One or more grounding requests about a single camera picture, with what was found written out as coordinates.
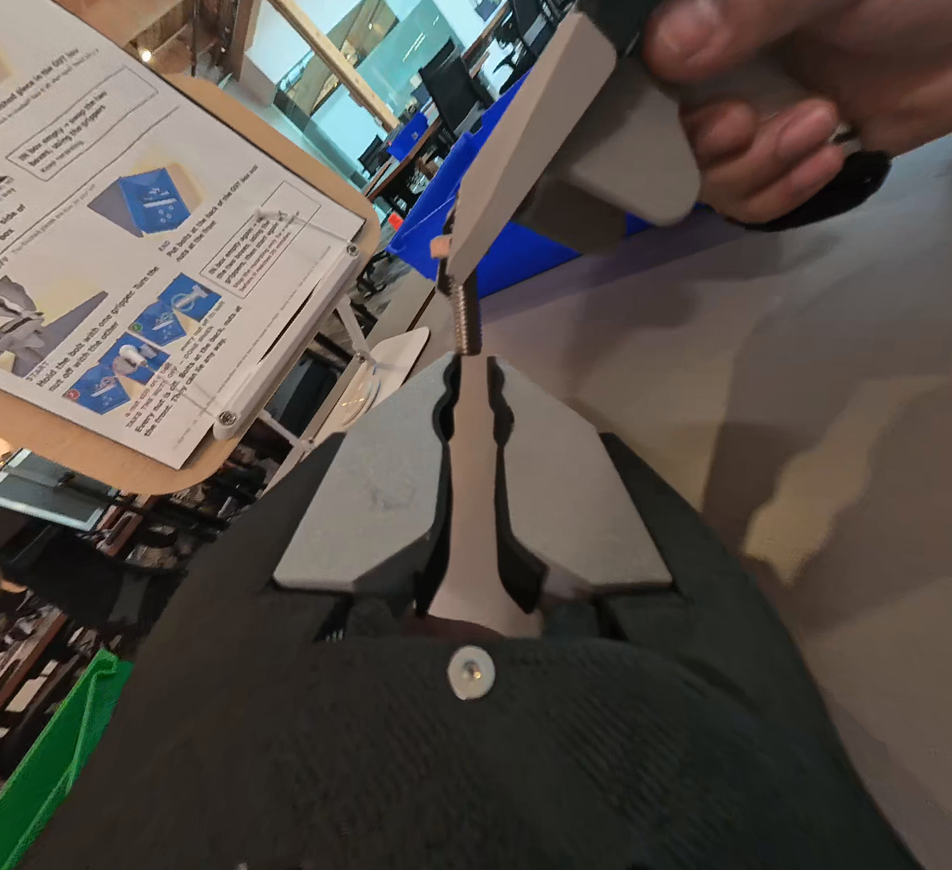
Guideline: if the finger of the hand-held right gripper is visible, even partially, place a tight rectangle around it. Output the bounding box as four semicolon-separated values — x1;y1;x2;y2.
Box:
445;10;618;285
515;177;627;255

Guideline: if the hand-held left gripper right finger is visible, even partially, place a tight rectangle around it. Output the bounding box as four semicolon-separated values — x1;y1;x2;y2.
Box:
487;357;674;616

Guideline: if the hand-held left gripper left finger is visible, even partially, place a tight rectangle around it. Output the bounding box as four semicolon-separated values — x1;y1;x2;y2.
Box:
272;353;456;618

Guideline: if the blue plastic bin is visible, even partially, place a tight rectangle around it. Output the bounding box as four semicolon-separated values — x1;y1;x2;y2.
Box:
387;70;648;300

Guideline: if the steel hex bolt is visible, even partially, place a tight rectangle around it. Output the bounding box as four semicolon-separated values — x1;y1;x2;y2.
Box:
437;266;484;358

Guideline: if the green plastic bin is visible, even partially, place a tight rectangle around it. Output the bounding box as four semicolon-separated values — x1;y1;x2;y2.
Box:
0;650;135;870

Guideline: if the person's right hand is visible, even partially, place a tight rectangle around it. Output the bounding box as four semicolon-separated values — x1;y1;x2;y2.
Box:
642;0;952;214

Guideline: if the black office chair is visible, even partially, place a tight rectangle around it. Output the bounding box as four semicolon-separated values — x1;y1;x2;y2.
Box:
420;40;492;134
502;0;555;67

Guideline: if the small blue parts bin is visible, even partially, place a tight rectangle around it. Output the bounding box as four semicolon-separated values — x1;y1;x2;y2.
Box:
388;110;441;163

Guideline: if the printed instruction sheet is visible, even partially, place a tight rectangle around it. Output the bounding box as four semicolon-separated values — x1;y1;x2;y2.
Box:
0;0;365;471

